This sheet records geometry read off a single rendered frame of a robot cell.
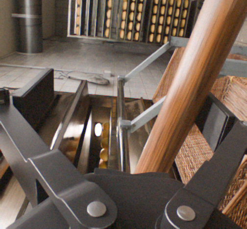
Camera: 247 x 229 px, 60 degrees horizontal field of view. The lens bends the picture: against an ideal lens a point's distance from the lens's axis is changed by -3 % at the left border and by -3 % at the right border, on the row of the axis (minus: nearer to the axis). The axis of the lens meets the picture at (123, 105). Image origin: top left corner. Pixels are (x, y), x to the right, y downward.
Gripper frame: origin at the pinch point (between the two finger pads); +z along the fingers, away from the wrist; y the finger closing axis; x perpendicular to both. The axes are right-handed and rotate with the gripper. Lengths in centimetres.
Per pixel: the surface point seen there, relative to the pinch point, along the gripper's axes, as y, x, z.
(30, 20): -116, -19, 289
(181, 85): 4.0, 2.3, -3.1
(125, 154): 3.6, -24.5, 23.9
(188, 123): 5.1, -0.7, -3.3
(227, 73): 29.3, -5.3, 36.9
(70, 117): -21, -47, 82
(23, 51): -127, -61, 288
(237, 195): 40, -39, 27
